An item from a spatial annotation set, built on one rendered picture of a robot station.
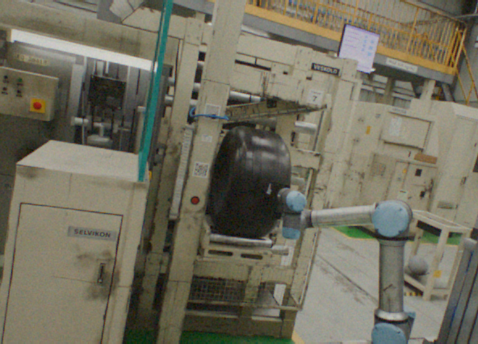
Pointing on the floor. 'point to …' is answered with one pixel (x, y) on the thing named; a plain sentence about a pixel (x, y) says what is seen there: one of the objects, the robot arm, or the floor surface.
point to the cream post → (186, 246)
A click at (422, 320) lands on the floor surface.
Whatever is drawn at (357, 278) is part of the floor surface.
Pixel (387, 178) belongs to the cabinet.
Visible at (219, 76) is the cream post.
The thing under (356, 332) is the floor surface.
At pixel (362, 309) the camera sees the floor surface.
